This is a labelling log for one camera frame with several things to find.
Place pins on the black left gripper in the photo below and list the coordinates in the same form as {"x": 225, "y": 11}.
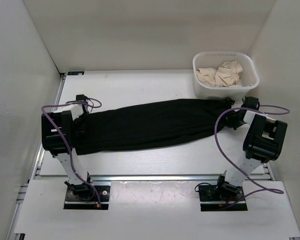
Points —
{"x": 81, "y": 129}

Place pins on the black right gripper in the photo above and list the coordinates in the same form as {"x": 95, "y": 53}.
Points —
{"x": 229, "y": 121}

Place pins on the black trousers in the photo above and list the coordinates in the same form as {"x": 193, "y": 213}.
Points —
{"x": 149, "y": 126}

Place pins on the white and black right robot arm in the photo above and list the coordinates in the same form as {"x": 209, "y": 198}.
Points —
{"x": 263, "y": 143}

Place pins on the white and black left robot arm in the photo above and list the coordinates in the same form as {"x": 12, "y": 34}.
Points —
{"x": 57, "y": 136}

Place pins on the beige trousers in basket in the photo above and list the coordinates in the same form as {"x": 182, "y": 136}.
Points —
{"x": 229, "y": 74}

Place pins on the white plastic laundry basket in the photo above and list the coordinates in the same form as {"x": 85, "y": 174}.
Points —
{"x": 214, "y": 59}

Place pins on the black corner label sticker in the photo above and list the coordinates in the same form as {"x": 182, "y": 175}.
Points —
{"x": 75, "y": 73}

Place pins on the white front cover board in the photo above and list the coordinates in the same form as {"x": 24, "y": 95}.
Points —
{"x": 167, "y": 210}

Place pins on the aluminium front frame rail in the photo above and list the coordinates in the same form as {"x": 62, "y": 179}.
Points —
{"x": 104, "y": 178}

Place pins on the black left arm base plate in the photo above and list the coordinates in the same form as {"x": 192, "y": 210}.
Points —
{"x": 102, "y": 196}

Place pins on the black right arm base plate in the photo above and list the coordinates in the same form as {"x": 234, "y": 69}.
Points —
{"x": 211, "y": 199}

